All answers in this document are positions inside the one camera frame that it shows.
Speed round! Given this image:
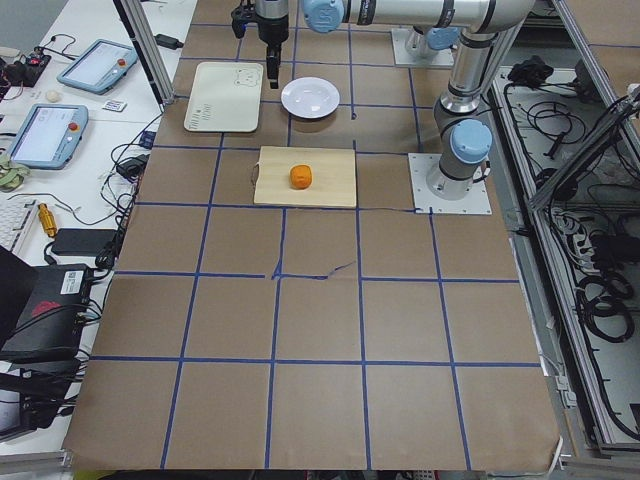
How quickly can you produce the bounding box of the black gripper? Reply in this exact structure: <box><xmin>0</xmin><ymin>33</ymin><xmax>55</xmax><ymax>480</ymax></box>
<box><xmin>255</xmin><ymin>0</ymin><xmax>289</xmax><ymax>90</ymax></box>

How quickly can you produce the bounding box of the orange fruit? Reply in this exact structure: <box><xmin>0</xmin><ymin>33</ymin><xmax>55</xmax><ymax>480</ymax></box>
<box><xmin>289</xmin><ymin>164</ymin><xmax>313</xmax><ymax>190</ymax></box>

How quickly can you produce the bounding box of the cream bear tray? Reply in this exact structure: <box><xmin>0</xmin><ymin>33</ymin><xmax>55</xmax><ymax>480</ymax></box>
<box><xmin>184</xmin><ymin>62</ymin><xmax>264</xmax><ymax>133</ymax></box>

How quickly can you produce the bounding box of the white round plate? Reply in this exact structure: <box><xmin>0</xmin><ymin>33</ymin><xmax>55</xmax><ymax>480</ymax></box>
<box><xmin>281</xmin><ymin>77</ymin><xmax>340</xmax><ymax>120</ymax></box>

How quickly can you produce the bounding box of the wooden cutting board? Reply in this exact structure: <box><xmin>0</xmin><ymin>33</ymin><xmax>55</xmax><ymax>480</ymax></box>
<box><xmin>254</xmin><ymin>146</ymin><xmax>357</xmax><ymax>208</ymax></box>

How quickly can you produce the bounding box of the far teach pendant tablet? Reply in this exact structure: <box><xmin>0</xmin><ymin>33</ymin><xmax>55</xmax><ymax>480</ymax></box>
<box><xmin>57</xmin><ymin>39</ymin><xmax>138</xmax><ymax>94</ymax></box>

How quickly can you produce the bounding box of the teach pendant tablet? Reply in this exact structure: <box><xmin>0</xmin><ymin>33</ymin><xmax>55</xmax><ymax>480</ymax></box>
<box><xmin>57</xmin><ymin>39</ymin><xmax>138</xmax><ymax>94</ymax></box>
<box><xmin>9</xmin><ymin>104</ymin><xmax>89</xmax><ymax>170</ymax></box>

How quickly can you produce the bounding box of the near teach pendant tablet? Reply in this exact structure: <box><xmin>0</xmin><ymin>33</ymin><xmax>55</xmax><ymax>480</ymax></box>
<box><xmin>9</xmin><ymin>104</ymin><xmax>89</xmax><ymax>170</ymax></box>

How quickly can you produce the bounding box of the black power brick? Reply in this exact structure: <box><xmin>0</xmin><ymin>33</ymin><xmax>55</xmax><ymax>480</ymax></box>
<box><xmin>51</xmin><ymin>228</ymin><xmax>116</xmax><ymax>256</ymax></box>

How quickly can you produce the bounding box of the gold cylindrical tool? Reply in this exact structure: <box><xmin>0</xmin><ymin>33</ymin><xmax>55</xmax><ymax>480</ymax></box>
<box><xmin>38</xmin><ymin>203</ymin><xmax>58</xmax><ymax>238</ymax></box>

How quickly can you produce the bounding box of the white keyboard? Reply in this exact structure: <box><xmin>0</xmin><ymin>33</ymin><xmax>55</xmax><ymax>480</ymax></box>
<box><xmin>1</xmin><ymin>199</ymin><xmax>37</xmax><ymax>254</ymax></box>

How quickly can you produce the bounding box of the black computer box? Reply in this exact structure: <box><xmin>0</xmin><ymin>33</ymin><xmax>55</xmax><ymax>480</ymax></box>
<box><xmin>1</xmin><ymin>262</ymin><xmax>93</xmax><ymax>364</ymax></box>

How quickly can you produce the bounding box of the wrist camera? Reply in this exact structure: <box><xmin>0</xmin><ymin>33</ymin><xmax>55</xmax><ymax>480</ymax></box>
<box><xmin>231</xmin><ymin>0</ymin><xmax>257</xmax><ymax>39</ymax></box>

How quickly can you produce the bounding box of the aluminium frame post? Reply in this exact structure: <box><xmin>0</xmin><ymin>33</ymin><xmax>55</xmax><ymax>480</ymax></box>
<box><xmin>113</xmin><ymin>0</ymin><xmax>175</xmax><ymax>106</ymax></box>

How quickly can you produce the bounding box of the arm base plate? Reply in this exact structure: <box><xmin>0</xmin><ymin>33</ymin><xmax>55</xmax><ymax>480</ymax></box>
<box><xmin>391</xmin><ymin>26</ymin><xmax>460</xmax><ymax>69</ymax></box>
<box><xmin>408</xmin><ymin>153</ymin><xmax>492</xmax><ymax>215</ymax></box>

